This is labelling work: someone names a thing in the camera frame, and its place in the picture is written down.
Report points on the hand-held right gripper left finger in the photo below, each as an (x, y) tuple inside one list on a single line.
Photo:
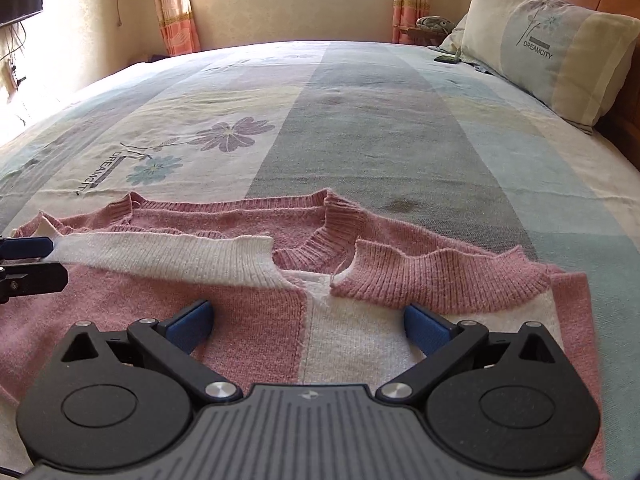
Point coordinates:
[(192, 322)]

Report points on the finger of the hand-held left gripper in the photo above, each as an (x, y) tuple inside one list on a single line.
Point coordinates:
[(27, 247), (35, 280)]

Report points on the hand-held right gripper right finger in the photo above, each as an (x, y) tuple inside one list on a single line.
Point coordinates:
[(425, 327)]

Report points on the pink and white knit sweater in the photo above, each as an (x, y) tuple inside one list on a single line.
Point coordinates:
[(200, 320)]

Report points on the patchwork bed sheet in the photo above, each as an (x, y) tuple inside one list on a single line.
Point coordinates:
[(350, 135)]

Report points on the dark box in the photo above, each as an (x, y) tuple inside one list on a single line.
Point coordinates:
[(157, 58)]

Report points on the small pale pillow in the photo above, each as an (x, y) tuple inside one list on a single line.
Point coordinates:
[(452, 37)]

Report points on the wooden nightstand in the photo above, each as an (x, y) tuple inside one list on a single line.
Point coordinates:
[(407, 36)]

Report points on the large floral pillow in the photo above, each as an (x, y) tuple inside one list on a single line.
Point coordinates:
[(550, 45)]

